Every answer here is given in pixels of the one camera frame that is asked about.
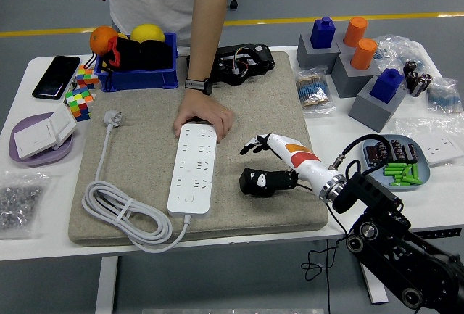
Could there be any grey block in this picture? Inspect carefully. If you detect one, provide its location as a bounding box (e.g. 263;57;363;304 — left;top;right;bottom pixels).
296;33;341;75
335;32;380;56
330;51;381;99
348;74;409;133

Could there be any blue peg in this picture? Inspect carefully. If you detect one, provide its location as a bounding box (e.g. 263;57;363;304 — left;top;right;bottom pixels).
310;16;336;49
369;68;405;104

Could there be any clear plastic bag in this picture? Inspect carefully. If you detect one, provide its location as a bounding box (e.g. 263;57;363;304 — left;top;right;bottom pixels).
394;116;464;168

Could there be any white wall switch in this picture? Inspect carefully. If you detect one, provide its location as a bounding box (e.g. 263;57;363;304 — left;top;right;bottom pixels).
49;102;80;151
13;117;59;160

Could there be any clear bag of blue resistors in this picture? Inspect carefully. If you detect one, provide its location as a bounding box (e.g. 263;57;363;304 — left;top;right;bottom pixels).
426;77;463;115
373;34;432;75

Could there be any blue-grey plate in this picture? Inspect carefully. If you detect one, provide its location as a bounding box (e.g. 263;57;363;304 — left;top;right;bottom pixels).
363;133;431;191

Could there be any white power cord with plug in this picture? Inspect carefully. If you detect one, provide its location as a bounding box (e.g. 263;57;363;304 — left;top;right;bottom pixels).
81;110;192;255

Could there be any black smartphone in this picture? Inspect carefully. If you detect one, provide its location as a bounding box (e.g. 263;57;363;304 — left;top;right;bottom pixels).
31;55;82;101

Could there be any purple plate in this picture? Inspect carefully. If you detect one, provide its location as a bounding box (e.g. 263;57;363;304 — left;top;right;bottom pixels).
9;112;76;168

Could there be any yellow lemon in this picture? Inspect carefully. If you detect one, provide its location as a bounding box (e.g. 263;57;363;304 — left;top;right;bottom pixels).
130;23;167;44

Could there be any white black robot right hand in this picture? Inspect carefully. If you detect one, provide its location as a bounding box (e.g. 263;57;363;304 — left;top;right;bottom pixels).
239;133;344;197

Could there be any large colourful puzzle cube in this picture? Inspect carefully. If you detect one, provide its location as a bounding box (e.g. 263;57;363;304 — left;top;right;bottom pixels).
65;86;95;123

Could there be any orange cylinder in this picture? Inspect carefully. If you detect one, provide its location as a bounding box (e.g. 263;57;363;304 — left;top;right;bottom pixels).
343;16;369;49
350;38;379;71

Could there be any black table control panel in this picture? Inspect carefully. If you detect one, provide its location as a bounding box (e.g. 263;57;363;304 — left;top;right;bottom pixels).
422;227;463;241

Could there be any beige fabric mat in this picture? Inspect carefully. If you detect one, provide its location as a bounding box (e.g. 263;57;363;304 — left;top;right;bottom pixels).
67;51;329;247

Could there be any white power strip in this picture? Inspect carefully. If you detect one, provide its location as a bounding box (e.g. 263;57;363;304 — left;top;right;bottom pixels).
167;122;218;218

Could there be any white table leg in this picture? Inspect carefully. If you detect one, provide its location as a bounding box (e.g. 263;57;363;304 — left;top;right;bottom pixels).
94;255;119;314
360;263;389;305

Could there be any person's left hand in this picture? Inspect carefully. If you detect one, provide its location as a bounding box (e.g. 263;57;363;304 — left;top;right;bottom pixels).
173;88;235;144

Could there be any orange fruit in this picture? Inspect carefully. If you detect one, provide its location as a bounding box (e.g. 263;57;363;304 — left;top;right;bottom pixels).
89;25;120;57

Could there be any small colourful puzzle cube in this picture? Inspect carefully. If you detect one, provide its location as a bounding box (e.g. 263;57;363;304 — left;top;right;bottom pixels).
75;64;100;90

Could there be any brown black capacitor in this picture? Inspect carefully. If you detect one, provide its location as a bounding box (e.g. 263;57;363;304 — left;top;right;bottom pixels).
365;145;380;167
389;139;406;162
376;141;392;165
404;142;420;164

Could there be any bag of striped resistors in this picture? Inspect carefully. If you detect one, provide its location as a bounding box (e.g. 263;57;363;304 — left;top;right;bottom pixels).
295;66;338;116

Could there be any blue plastic bin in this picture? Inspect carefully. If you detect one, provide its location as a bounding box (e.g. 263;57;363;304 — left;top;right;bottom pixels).
93;31;180;93

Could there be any black grey wristwatch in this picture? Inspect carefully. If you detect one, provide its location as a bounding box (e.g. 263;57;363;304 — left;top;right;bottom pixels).
184;78;214;96

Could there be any white wall socket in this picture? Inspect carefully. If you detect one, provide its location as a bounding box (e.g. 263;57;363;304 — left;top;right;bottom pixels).
413;134;464;166

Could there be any black electronic device with wires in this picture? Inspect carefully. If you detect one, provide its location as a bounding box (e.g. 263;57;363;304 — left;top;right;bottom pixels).
186;43;276;86

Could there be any black red drawstring pouch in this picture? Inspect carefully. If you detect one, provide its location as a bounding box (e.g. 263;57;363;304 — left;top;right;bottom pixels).
85;36;174;90

